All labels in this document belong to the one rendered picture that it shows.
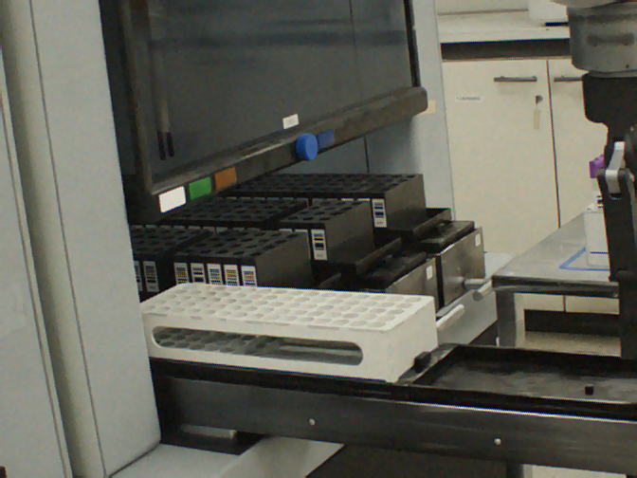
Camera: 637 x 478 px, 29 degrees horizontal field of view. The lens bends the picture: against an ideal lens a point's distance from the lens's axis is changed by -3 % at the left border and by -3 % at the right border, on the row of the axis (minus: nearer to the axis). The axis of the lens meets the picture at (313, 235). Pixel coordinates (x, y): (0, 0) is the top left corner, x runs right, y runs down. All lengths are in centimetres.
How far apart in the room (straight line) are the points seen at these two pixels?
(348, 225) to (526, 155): 208
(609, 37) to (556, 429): 33
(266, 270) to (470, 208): 234
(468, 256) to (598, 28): 74
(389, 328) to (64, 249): 30
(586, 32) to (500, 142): 263
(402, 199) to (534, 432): 64
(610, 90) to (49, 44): 48
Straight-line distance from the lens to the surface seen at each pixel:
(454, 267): 161
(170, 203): 120
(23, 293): 109
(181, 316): 123
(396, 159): 173
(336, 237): 149
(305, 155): 139
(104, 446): 119
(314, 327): 115
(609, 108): 98
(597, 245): 142
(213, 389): 121
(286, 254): 140
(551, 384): 113
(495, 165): 361
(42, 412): 112
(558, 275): 139
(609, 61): 97
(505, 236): 365
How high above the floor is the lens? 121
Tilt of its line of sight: 14 degrees down
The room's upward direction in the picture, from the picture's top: 6 degrees counter-clockwise
